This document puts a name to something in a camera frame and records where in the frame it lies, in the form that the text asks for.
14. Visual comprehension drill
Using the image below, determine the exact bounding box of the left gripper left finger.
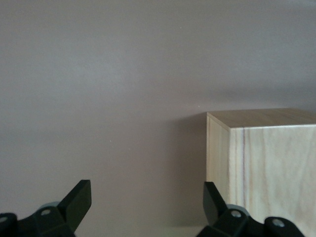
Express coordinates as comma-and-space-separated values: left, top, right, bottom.
0, 179, 92, 237

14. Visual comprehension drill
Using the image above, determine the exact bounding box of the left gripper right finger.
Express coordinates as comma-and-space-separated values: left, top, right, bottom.
197, 181, 306, 237

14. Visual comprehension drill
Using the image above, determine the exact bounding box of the wooden drawer cabinet box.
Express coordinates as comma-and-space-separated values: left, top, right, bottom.
206, 108, 316, 237

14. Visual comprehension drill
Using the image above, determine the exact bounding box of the brown table cover sheet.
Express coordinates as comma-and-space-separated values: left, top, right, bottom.
0, 0, 316, 237

